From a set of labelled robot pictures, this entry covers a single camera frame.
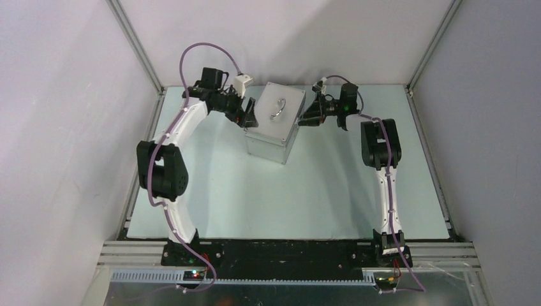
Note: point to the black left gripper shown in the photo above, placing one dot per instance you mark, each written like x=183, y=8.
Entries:
x=247, y=118

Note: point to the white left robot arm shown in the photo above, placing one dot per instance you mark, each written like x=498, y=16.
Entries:
x=162, y=171

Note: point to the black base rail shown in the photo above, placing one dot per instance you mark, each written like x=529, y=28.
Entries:
x=288, y=260

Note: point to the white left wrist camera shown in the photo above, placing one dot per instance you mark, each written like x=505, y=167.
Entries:
x=241, y=83

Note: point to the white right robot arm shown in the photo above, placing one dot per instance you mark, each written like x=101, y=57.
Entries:
x=380, y=150

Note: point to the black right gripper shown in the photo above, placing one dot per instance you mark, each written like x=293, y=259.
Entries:
x=316, y=114

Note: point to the silver metal case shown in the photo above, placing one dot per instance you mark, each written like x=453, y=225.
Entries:
x=277, y=111

